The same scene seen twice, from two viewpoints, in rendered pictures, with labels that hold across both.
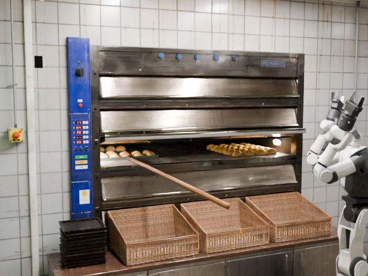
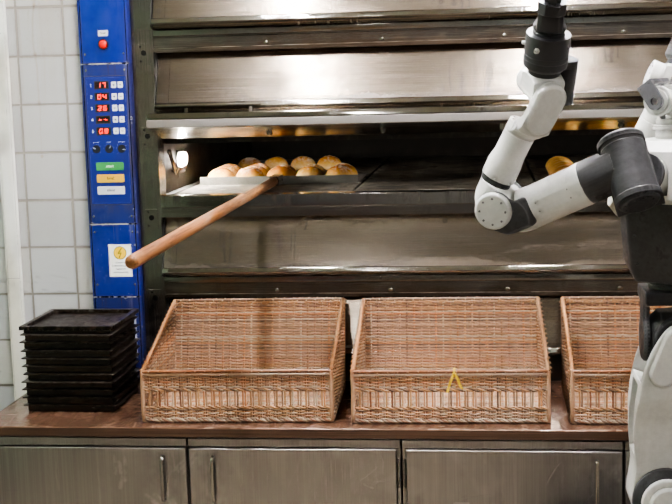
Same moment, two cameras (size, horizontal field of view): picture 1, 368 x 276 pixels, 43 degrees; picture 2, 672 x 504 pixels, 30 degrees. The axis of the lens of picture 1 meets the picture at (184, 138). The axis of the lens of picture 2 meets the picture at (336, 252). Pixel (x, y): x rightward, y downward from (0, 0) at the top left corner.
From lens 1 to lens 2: 188 cm
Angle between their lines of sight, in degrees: 30
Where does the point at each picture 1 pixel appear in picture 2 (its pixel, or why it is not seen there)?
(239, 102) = not seen: hidden behind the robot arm
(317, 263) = not seen: outside the picture
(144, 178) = (272, 228)
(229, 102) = (511, 27)
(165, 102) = (320, 33)
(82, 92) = (109, 12)
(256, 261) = (496, 463)
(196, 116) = (410, 70)
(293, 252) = (625, 458)
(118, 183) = (205, 234)
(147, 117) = (273, 72)
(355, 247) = (655, 437)
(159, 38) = not seen: outside the picture
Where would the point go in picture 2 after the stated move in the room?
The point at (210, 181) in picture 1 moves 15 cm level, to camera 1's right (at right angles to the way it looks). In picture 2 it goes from (453, 246) to (498, 248)
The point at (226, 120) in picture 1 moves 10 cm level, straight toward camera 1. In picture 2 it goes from (502, 80) to (486, 80)
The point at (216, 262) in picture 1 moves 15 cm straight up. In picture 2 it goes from (372, 446) to (371, 393)
